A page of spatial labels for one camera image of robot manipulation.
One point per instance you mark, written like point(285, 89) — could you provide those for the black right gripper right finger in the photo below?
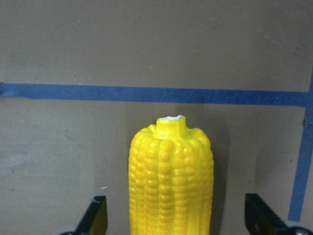
point(260, 219)

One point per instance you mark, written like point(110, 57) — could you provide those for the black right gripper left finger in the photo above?
point(95, 219)

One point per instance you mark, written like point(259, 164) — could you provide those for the yellow toy corn cob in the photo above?
point(171, 177)

